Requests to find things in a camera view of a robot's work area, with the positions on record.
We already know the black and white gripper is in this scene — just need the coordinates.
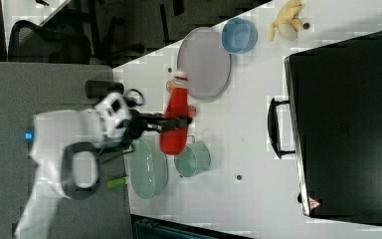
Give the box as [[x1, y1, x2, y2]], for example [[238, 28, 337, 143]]
[[94, 93, 192, 145]]

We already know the red plush ketchup bottle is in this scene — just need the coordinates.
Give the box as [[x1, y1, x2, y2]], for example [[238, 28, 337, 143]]
[[159, 71, 193, 155]]

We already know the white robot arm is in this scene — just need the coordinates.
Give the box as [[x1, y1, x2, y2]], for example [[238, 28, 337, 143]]
[[13, 92, 192, 239]]

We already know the green oval plate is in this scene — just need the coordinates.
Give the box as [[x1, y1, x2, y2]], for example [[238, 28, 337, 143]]
[[129, 139, 168, 199]]

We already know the grey round plate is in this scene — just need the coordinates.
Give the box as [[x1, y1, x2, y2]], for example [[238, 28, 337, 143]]
[[177, 27, 231, 101]]

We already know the orange slice toy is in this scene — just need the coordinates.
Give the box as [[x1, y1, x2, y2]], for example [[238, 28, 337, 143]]
[[165, 80, 174, 93]]

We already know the green metal cup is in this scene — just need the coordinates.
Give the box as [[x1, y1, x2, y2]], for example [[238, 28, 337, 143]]
[[174, 135, 211, 177]]

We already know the black cylinder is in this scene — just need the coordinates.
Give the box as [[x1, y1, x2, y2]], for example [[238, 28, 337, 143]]
[[85, 80, 124, 99]]

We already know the blue bowl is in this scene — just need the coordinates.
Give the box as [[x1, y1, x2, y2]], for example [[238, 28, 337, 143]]
[[221, 18, 258, 55]]

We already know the black office chair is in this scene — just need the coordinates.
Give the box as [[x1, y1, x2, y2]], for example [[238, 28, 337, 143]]
[[8, 20, 92, 65]]

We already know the yellow plush duck toy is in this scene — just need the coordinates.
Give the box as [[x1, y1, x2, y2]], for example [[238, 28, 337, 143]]
[[268, 0, 303, 42]]

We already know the black toaster oven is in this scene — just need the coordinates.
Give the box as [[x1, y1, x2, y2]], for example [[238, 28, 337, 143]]
[[284, 31, 382, 226]]

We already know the green handle tool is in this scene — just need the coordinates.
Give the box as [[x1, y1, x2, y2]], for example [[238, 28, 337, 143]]
[[106, 177, 127, 189]]

